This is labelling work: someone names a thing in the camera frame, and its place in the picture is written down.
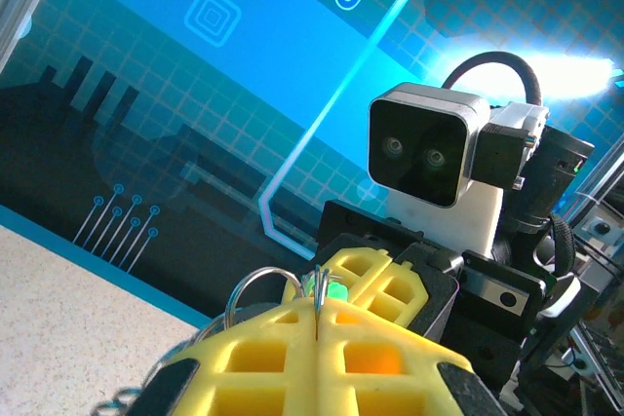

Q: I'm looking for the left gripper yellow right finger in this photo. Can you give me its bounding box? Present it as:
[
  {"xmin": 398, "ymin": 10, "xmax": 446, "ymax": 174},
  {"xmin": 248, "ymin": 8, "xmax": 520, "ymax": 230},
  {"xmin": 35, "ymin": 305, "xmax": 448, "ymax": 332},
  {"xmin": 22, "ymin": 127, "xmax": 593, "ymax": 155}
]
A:
[{"xmin": 319, "ymin": 299, "xmax": 506, "ymax": 416}]

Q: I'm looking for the silver split keyring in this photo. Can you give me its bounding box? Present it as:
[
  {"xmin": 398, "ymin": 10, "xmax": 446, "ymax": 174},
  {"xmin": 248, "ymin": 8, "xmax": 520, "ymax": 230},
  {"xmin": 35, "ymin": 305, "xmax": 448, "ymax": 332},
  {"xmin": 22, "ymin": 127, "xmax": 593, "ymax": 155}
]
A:
[{"xmin": 311, "ymin": 263, "xmax": 329, "ymax": 314}]

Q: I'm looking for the thin silver wire ring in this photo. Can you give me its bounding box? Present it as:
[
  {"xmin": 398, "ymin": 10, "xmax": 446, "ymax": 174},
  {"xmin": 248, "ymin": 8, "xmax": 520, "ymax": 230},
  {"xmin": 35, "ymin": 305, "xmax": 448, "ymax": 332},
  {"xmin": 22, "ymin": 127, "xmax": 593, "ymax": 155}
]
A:
[{"xmin": 224, "ymin": 267, "xmax": 306, "ymax": 334}]

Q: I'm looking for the right white camera bracket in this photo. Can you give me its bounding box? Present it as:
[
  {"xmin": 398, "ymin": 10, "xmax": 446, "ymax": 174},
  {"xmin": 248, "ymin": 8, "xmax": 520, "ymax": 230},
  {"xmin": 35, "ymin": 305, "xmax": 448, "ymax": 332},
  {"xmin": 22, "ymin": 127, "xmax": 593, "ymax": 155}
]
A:
[{"xmin": 382, "ymin": 180, "xmax": 506, "ymax": 260}]

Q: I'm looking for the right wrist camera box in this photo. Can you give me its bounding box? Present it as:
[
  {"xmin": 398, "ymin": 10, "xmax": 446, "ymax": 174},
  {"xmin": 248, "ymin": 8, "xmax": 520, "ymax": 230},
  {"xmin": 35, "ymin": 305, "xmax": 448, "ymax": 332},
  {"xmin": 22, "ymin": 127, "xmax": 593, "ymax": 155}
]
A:
[{"xmin": 367, "ymin": 82, "xmax": 551, "ymax": 208}]

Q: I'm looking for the green key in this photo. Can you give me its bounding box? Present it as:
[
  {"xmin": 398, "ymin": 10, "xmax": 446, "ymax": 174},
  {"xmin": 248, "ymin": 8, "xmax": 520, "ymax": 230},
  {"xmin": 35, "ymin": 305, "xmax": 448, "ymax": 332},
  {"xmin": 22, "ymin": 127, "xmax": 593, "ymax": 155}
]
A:
[{"xmin": 301, "ymin": 275, "xmax": 345, "ymax": 301}]

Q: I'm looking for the blue circuit print side panel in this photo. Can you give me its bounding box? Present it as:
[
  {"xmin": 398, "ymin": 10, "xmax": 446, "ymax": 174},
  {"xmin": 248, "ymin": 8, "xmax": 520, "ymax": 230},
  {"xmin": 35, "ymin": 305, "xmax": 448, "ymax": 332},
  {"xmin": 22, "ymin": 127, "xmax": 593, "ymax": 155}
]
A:
[{"xmin": 0, "ymin": 0, "xmax": 624, "ymax": 329}]

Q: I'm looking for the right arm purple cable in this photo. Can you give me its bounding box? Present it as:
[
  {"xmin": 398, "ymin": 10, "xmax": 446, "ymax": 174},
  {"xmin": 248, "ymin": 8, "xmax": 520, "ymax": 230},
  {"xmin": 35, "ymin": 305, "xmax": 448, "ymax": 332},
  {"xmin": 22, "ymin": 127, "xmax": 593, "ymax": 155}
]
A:
[{"xmin": 442, "ymin": 50, "xmax": 543, "ymax": 108}]

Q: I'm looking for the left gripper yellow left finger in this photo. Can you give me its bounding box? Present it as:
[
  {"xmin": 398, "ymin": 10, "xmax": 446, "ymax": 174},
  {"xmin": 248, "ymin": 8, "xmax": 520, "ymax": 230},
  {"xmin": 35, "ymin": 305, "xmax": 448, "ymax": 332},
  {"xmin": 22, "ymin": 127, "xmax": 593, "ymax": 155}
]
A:
[{"xmin": 131, "ymin": 297, "xmax": 321, "ymax": 416}]

